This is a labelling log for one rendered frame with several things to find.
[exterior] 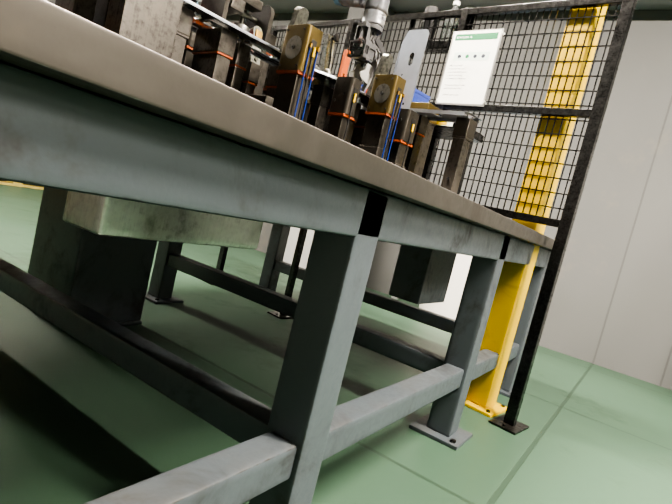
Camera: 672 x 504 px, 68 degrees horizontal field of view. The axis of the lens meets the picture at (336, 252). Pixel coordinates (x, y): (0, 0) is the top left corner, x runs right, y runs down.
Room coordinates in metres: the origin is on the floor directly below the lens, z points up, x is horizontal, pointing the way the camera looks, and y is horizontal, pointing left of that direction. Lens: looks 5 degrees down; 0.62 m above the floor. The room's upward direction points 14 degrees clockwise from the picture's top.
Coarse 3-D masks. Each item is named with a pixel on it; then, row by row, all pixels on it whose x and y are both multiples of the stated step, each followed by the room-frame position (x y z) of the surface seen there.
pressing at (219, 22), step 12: (204, 12) 1.24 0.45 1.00; (192, 24) 1.38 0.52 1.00; (204, 24) 1.34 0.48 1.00; (216, 24) 1.31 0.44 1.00; (228, 24) 1.25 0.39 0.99; (240, 36) 1.36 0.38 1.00; (252, 36) 1.31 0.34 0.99; (252, 48) 1.44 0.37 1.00; (264, 48) 1.42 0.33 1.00; (276, 48) 1.37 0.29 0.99; (264, 60) 1.52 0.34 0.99; (276, 60) 1.52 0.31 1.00; (324, 72) 1.50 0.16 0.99; (312, 84) 1.71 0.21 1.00; (360, 96) 1.71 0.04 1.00; (360, 108) 1.90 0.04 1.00
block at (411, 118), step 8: (400, 112) 1.65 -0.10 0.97; (408, 112) 1.63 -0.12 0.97; (400, 120) 1.64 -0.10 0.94; (408, 120) 1.64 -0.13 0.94; (416, 120) 1.67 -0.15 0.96; (400, 128) 1.64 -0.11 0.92; (408, 128) 1.64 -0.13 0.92; (400, 136) 1.64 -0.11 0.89; (408, 136) 1.65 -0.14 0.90; (392, 144) 1.66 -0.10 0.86; (400, 144) 1.64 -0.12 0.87; (408, 144) 1.65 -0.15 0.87; (392, 152) 1.65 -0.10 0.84; (400, 152) 1.65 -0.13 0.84; (392, 160) 1.65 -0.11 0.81; (400, 160) 1.66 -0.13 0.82
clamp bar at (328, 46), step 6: (324, 36) 1.85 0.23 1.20; (330, 36) 1.86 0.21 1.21; (336, 36) 1.83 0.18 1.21; (324, 42) 1.84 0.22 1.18; (330, 42) 1.86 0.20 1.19; (324, 48) 1.84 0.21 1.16; (330, 48) 1.86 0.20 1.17; (324, 54) 1.83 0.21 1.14; (330, 54) 1.86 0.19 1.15; (324, 60) 1.83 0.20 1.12; (330, 60) 1.85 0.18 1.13; (324, 66) 1.83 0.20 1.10; (330, 66) 1.85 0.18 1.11
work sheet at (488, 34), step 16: (464, 32) 2.14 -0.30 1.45; (480, 32) 2.09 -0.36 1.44; (496, 32) 2.04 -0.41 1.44; (464, 48) 2.13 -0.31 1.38; (480, 48) 2.08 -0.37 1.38; (496, 48) 2.03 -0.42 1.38; (448, 64) 2.16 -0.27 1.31; (464, 64) 2.11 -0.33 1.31; (480, 64) 2.07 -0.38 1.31; (448, 80) 2.15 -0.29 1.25; (464, 80) 2.10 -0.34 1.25; (480, 80) 2.05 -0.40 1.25; (448, 96) 2.14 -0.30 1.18; (464, 96) 2.09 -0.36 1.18; (480, 96) 2.04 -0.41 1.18
